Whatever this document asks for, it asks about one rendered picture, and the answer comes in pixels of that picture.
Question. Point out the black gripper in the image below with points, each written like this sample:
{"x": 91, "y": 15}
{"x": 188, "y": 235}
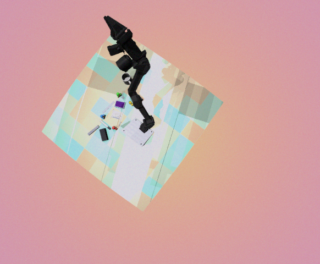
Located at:
{"x": 118, "y": 33}

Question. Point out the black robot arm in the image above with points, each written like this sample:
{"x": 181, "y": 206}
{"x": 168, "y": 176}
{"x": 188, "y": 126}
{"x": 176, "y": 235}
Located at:
{"x": 142, "y": 66}

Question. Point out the dark grey mug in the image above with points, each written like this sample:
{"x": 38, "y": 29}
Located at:
{"x": 127, "y": 79}

